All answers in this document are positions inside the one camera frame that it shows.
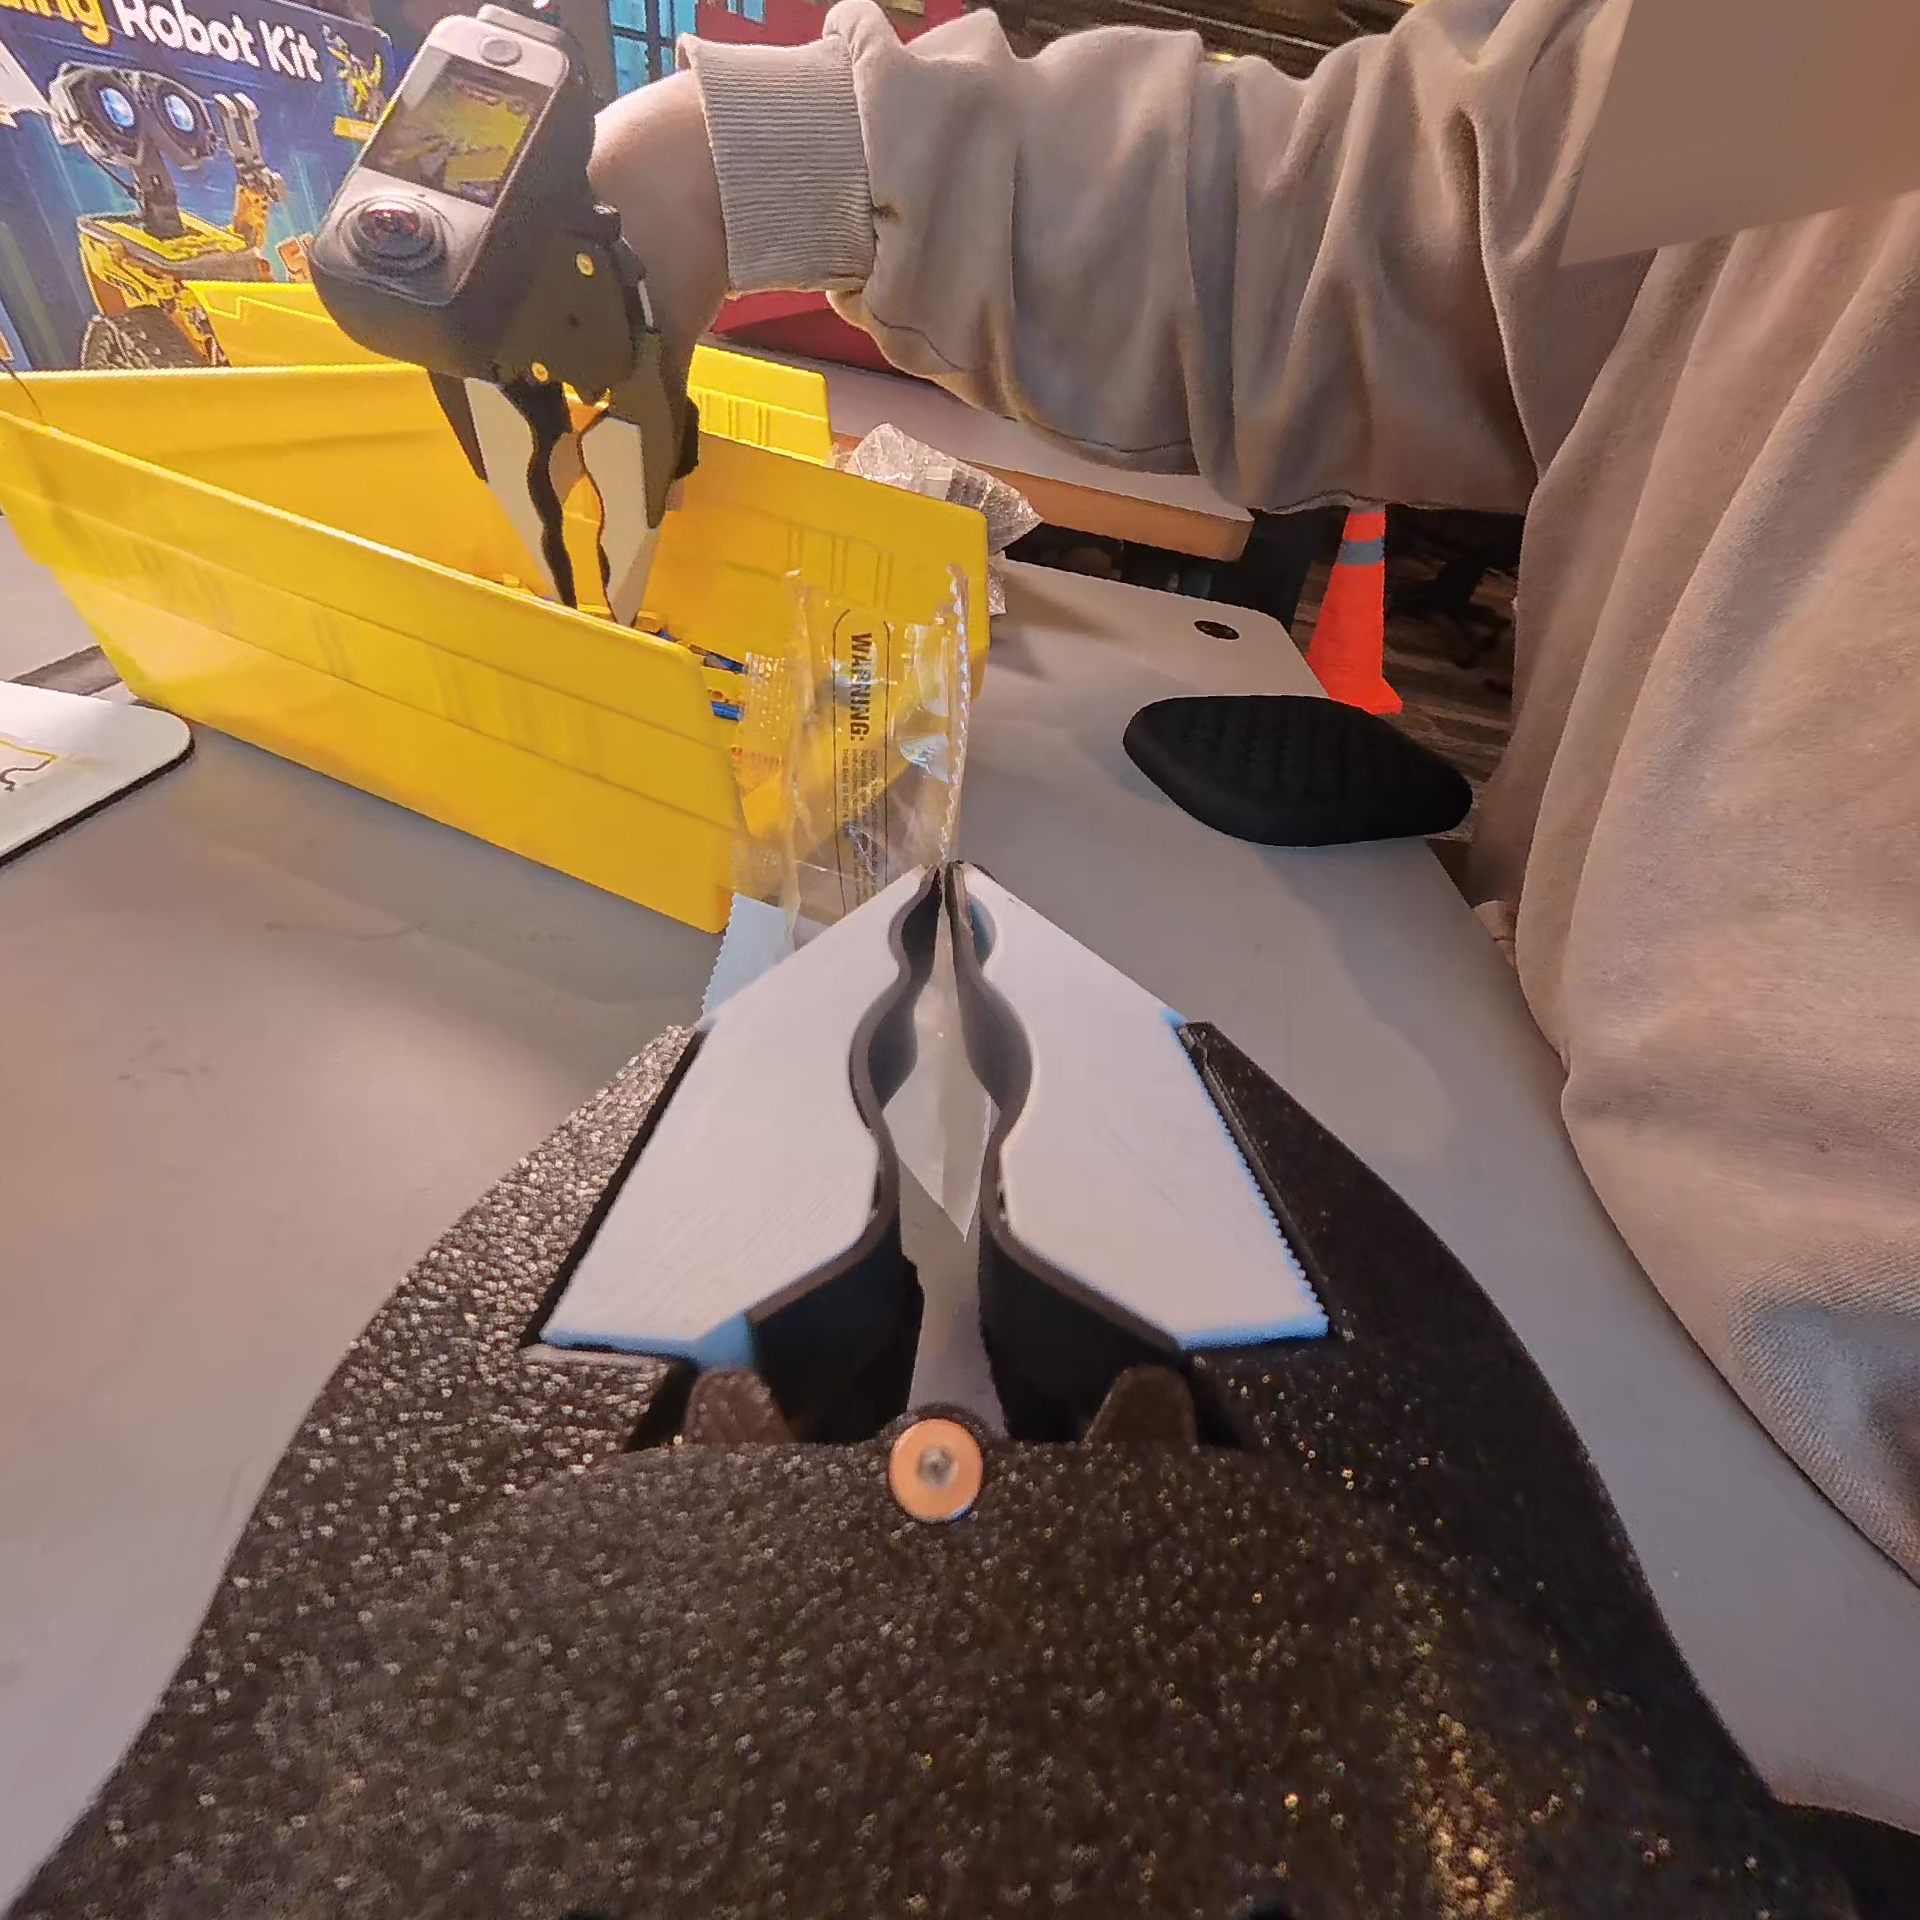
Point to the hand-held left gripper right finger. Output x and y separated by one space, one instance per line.
1155 1201

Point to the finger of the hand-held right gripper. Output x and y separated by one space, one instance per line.
517 452
636 496

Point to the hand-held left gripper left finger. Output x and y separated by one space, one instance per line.
720 1201

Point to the yellow bin with bricks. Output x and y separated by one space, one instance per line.
299 631
331 325

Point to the small clear bag white label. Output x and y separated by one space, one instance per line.
871 737

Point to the person's right forearm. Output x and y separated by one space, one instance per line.
1201 270

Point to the grey desk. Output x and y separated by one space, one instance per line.
299 1141

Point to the person's right hand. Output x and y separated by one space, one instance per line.
655 195

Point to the printed toy box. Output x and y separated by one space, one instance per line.
181 165

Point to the clear plastic bag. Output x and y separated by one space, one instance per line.
947 481

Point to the black wrist rest pad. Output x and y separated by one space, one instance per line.
1292 771

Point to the white printed sheet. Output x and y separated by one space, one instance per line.
75 766

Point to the orange traffic cone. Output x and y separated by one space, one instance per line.
1355 616

